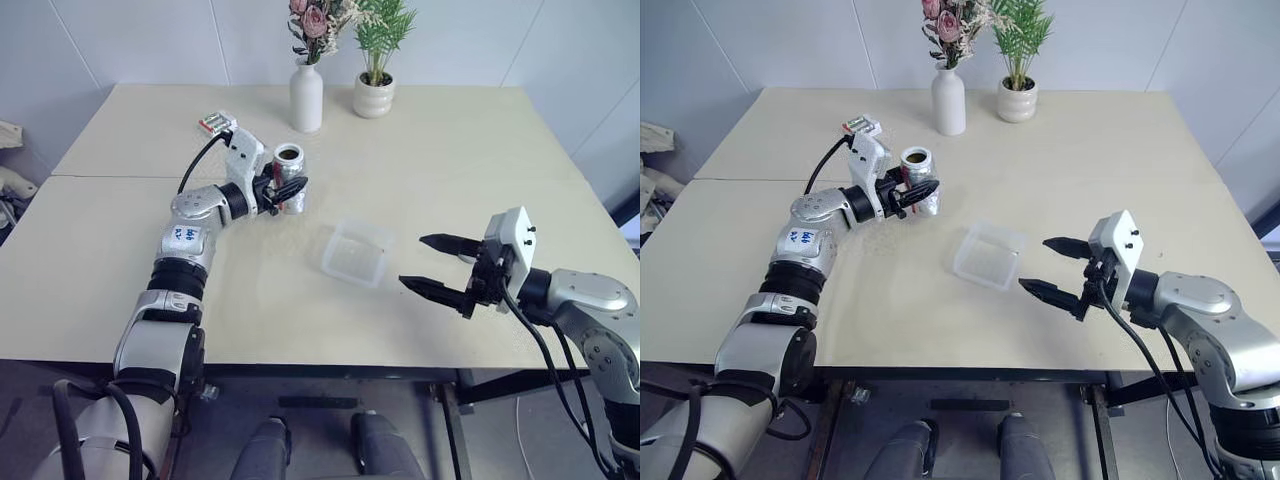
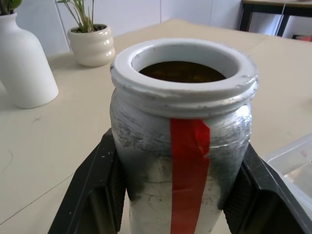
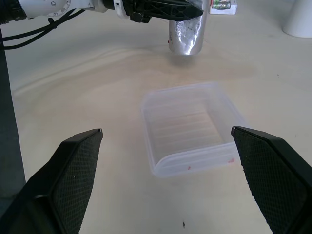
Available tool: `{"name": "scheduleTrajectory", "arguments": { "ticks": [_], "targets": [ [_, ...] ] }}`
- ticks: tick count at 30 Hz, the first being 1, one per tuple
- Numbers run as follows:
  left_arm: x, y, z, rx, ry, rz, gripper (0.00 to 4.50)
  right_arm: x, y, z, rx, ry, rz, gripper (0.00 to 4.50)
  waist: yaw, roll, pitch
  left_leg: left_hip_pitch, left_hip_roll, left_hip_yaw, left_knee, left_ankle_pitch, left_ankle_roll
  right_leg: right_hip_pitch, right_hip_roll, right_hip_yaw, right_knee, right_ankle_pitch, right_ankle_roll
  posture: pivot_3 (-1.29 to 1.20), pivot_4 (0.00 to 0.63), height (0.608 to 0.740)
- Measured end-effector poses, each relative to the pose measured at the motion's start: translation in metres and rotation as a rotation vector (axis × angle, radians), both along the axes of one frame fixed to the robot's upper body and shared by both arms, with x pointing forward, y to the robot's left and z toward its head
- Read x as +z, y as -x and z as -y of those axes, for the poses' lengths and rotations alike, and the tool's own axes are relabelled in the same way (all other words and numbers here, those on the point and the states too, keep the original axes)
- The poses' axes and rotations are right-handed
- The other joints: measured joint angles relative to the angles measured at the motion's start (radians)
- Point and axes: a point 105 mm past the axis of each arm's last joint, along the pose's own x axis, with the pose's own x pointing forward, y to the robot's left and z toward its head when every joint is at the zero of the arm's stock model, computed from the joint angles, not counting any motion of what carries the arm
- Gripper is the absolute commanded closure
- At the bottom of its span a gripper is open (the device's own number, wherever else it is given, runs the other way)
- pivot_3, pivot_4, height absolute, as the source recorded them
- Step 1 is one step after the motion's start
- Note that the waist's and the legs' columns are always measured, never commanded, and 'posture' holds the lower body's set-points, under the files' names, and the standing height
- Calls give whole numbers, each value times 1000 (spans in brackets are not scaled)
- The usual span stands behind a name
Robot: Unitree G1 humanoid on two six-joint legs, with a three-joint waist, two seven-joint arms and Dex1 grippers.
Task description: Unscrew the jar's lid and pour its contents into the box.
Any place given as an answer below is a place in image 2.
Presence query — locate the black framed background table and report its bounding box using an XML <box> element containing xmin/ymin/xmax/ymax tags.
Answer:
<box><xmin>241</xmin><ymin>0</ymin><xmax>312</xmax><ymax>41</ymax></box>

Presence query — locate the cream ribbed plant pot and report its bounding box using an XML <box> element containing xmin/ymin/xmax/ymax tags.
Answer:
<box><xmin>67</xmin><ymin>23</ymin><xmax>116</xmax><ymax>68</ymax></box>

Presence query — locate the white jar with red tape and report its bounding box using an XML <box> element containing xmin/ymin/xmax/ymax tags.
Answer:
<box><xmin>109</xmin><ymin>38</ymin><xmax>258</xmax><ymax>234</ymax></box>

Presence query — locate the dark brown liquid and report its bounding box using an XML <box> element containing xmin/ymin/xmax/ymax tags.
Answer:
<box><xmin>138</xmin><ymin>61</ymin><xmax>228</xmax><ymax>84</ymax></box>

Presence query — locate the green leafy plant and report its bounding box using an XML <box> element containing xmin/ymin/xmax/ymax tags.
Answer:
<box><xmin>55</xmin><ymin>0</ymin><xmax>98</xmax><ymax>33</ymax></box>

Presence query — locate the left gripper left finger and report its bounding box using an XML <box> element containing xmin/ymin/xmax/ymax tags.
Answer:
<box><xmin>48</xmin><ymin>128</ymin><xmax>128</xmax><ymax>234</ymax></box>

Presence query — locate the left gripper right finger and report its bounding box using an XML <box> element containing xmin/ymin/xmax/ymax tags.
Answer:
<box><xmin>219</xmin><ymin>138</ymin><xmax>312</xmax><ymax>234</ymax></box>

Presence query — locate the white ceramic vase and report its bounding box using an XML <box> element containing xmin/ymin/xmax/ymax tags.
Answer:
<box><xmin>0</xmin><ymin>12</ymin><xmax>59</xmax><ymax>110</ymax></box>

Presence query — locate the clear plastic container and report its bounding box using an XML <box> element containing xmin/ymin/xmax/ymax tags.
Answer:
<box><xmin>265</xmin><ymin>135</ymin><xmax>312</xmax><ymax>226</ymax></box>

